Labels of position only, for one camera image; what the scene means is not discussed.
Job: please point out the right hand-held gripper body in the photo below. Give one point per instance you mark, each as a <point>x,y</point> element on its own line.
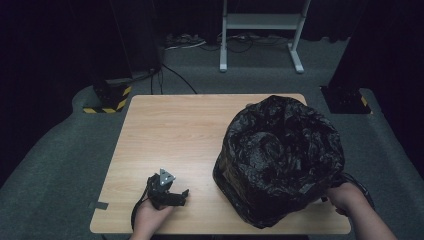
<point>339,181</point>

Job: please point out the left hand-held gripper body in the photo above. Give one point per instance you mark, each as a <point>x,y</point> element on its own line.
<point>160,195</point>

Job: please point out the black plastic garbage bag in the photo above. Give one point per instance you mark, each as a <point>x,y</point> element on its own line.
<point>280,160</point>

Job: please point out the person's right hand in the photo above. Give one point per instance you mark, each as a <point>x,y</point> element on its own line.
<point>346,198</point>

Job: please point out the person's left hand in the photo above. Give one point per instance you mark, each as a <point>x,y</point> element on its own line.
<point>150,218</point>

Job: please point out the grey tape strip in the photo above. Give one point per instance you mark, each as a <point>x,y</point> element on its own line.
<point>98,205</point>

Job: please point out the black striped stand base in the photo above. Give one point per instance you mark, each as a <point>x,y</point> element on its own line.
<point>110,96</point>

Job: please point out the white metal stand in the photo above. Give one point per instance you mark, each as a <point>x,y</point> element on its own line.
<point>261,20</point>

